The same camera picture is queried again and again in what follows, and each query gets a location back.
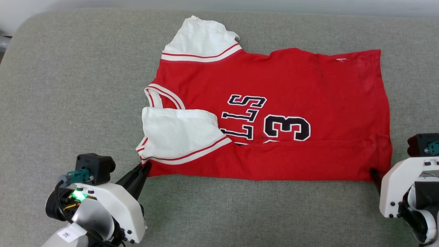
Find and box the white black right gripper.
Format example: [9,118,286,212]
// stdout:
[370,156,439,219]

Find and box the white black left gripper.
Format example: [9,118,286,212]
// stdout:
[46,162,151,244]

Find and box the red white basketball jersey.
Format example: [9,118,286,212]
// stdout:
[136,15,393,181]

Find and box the grey fabric sofa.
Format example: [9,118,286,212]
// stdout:
[0,9,439,247]

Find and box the teal left camera connector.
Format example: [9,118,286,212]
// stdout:
[67,169,94,184]

